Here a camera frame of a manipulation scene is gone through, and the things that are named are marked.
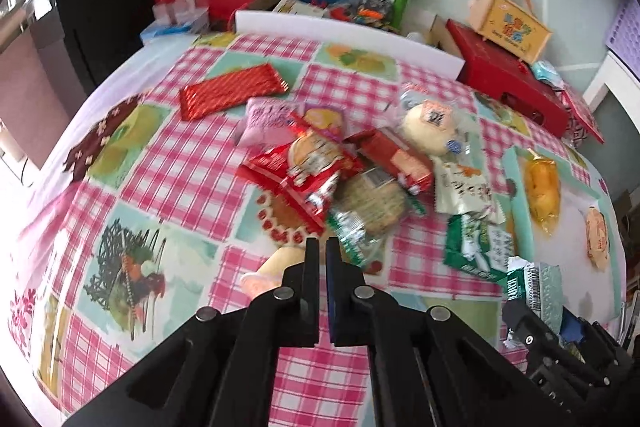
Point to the red wafer packet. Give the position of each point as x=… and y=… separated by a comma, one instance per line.
x=397, y=159

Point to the red patterned envelope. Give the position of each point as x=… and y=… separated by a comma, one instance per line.
x=582, y=117

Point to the light blue face mask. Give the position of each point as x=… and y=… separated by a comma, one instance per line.
x=547, y=74

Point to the yellow pink snack packet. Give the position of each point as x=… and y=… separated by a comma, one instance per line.
x=324, y=117

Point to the purple plastic basket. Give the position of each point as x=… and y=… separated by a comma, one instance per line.
x=625, y=24

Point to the clear plastic boxes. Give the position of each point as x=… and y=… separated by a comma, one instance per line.
x=180, y=9

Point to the green white foil snack packet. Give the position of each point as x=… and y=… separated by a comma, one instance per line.
x=537, y=289

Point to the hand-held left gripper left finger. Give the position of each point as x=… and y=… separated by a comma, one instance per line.
x=312, y=272

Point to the light blue tissue pack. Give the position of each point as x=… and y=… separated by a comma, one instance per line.
x=165, y=32

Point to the red foil snack packet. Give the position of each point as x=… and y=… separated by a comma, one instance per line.
x=280, y=189

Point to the pink checkered tablecloth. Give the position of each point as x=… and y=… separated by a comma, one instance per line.
x=165, y=147

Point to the white box yellow print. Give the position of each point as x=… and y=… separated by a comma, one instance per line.
x=297, y=8

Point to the red patterned snack packet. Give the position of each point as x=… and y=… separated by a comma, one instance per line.
x=230, y=94

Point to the yellow cake packet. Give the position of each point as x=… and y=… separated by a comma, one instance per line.
x=542, y=192

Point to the green dumbbell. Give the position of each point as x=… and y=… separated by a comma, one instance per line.
x=402, y=2

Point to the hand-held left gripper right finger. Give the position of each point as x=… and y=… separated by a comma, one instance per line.
x=333, y=297

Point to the white furniture frame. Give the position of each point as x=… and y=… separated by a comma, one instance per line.
x=612, y=79

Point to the large red gift box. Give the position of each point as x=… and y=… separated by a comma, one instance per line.
x=510, y=79

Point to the round white bun packet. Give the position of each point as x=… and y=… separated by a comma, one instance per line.
x=432, y=124

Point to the red round cracker packet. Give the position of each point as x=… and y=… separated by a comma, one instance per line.
x=317, y=154

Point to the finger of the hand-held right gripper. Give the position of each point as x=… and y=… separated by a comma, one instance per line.
x=572, y=329
x=527, y=327

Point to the small round cookie packet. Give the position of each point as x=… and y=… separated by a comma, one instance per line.
x=597, y=237

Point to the beige green snack packet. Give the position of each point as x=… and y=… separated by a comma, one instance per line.
x=462, y=192

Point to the clear rice cracker packet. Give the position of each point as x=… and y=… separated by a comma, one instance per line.
x=372, y=207

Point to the peach soft snack packet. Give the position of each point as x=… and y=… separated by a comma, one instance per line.
x=270, y=272

